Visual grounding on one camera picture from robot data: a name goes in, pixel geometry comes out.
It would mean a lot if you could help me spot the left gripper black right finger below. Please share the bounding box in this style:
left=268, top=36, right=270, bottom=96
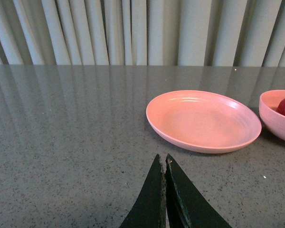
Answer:
left=165, top=154, right=230, bottom=228

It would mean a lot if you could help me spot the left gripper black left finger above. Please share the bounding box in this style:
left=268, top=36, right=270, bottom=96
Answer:
left=120, top=154, right=167, bottom=228

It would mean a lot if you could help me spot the pink bowl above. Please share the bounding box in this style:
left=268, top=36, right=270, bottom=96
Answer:
left=259, top=90, right=285, bottom=141

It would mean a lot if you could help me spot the white pleated curtain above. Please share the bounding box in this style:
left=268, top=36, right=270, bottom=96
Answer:
left=0, top=0, right=285, bottom=67

